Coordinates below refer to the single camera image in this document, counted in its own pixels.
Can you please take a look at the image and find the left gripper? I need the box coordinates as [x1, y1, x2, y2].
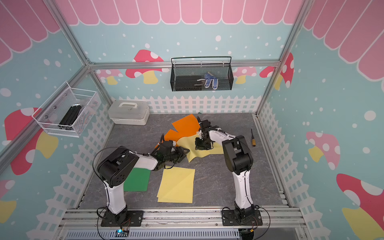
[164, 146, 190, 164]

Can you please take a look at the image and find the yellow paper sheet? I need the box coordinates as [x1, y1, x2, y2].
[157, 167, 196, 204]
[177, 135, 224, 163]

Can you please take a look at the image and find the green paper sheet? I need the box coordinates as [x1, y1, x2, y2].
[124, 168, 151, 192]

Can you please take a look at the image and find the yellow paper sheet bottom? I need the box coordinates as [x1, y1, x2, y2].
[177, 135, 224, 163]

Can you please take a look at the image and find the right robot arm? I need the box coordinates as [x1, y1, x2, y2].
[195, 117, 256, 224]

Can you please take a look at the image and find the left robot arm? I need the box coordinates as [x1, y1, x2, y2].
[93, 136, 190, 228]

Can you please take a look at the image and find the orange paper sheet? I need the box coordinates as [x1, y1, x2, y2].
[157, 130, 181, 147]
[172, 115, 200, 138]

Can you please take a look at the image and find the black box in mesh basket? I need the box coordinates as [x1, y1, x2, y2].
[173, 76, 205, 91]

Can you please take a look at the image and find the blue white item in basket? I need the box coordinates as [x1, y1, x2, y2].
[197, 73, 219, 90]

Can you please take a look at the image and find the white plastic storage box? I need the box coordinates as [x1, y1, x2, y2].
[108, 100, 150, 126]

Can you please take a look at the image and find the small green circuit board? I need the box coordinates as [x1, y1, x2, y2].
[115, 229, 130, 238]

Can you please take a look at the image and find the black item in white basket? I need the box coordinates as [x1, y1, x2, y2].
[58, 104, 82, 131]

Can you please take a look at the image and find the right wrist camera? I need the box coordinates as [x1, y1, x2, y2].
[198, 118, 211, 139]

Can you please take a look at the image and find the screwdriver with wooden handle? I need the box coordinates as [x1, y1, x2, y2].
[251, 130, 256, 147]

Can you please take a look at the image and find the black wire mesh basket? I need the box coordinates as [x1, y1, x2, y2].
[170, 56, 234, 92]

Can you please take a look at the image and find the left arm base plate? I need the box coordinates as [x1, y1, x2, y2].
[101, 210, 144, 227]

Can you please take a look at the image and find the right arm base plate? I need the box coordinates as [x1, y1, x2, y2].
[221, 208, 263, 227]

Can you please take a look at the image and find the aluminium front rail frame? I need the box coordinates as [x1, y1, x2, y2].
[53, 206, 311, 240]

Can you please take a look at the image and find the white wire basket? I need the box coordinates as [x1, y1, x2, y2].
[32, 82, 102, 138]

